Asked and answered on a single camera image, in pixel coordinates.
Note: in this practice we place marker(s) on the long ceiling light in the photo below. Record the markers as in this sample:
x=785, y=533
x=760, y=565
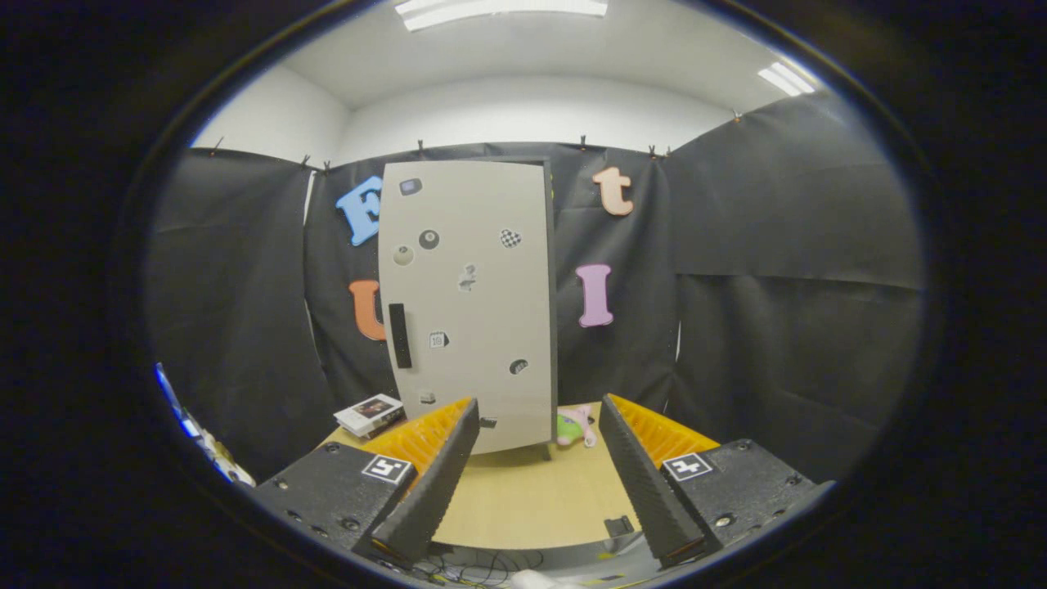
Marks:
x=499, y=10

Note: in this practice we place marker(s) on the pink and green plush toy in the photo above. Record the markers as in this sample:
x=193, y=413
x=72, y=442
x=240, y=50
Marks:
x=572, y=427

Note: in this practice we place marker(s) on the small black clip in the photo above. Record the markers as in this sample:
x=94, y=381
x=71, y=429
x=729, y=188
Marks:
x=619, y=526

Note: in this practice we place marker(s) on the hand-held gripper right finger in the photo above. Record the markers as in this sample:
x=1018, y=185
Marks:
x=642, y=483

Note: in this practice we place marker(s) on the white cloth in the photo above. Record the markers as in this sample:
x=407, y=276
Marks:
x=536, y=581

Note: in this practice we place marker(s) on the small ceiling light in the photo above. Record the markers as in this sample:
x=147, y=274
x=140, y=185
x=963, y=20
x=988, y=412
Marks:
x=785, y=79

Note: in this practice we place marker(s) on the light grey shoe cabinet door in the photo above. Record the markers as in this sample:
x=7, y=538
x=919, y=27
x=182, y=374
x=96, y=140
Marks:
x=474, y=368

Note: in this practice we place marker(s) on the dark grey shoe cabinet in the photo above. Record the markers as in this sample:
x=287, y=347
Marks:
x=553, y=327

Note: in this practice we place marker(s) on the colourful printed object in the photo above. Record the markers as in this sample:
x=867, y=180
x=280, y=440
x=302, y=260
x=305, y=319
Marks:
x=208, y=450

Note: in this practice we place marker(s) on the white book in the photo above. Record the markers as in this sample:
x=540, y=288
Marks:
x=368, y=413

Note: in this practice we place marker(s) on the black backdrop cloth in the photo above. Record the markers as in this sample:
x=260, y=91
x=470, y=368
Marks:
x=777, y=327

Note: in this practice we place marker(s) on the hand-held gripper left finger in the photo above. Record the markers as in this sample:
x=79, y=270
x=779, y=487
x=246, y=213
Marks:
x=438, y=483

